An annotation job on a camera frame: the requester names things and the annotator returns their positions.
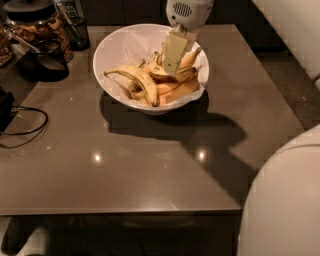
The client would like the yellow upper right banana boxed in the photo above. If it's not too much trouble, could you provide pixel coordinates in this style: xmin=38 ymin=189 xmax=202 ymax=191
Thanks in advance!
xmin=180 ymin=47 xmax=202 ymax=68

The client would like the black cable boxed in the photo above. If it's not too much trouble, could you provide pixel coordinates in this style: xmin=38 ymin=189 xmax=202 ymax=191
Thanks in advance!
xmin=0 ymin=105 xmax=50 ymax=150

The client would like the yellow lower right banana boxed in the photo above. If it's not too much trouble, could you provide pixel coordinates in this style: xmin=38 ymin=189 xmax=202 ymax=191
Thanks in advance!
xmin=160 ymin=79 xmax=199 ymax=106

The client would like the yellow banana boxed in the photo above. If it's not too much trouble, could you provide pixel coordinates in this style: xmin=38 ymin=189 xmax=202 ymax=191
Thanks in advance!
xmin=160 ymin=79 xmax=199 ymax=106
xmin=131 ymin=83 xmax=180 ymax=100
xmin=180 ymin=47 xmax=202 ymax=68

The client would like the white ceramic bowl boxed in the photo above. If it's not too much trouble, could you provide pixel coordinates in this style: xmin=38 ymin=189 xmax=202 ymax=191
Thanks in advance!
xmin=92 ymin=23 xmax=211 ymax=116

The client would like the yellow middle banana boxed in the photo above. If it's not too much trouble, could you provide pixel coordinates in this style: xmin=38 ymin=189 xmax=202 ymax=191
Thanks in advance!
xmin=131 ymin=83 xmax=180 ymax=100

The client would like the black device at edge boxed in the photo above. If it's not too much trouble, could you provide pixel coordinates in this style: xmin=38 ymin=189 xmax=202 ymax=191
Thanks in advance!
xmin=0 ymin=88 xmax=15 ymax=132

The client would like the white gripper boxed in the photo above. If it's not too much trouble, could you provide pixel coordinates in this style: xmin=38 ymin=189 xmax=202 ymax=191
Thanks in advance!
xmin=163 ymin=0 xmax=214 ymax=74

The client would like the metal spoon handle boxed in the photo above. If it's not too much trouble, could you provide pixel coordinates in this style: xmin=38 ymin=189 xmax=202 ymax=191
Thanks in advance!
xmin=4 ymin=28 xmax=41 ymax=54

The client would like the spotted front banana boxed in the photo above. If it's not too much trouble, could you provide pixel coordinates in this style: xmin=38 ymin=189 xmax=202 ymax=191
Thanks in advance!
xmin=104 ymin=65 xmax=160 ymax=107

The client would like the glass jar with snacks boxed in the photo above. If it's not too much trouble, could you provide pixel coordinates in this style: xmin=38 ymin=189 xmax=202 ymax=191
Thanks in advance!
xmin=2 ymin=0 xmax=73 ymax=62

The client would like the black mug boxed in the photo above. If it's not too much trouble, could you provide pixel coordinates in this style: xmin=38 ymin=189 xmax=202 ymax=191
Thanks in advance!
xmin=18 ymin=40 xmax=69 ymax=82

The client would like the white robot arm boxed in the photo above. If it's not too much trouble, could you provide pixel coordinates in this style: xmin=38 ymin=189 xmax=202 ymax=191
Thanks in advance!
xmin=237 ymin=0 xmax=320 ymax=256

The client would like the black mesh pen cup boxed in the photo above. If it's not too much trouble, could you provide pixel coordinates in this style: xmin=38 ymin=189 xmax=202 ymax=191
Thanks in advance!
xmin=65 ymin=17 xmax=90 ymax=51

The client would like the spotted banana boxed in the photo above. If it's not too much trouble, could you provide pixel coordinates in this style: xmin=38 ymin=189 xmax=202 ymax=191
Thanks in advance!
xmin=149 ymin=53 xmax=197 ymax=82
xmin=104 ymin=65 xmax=160 ymax=107

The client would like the glass jar at left edge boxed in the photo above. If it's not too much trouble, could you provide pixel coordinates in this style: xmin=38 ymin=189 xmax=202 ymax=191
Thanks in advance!
xmin=0 ymin=21 xmax=14 ymax=67

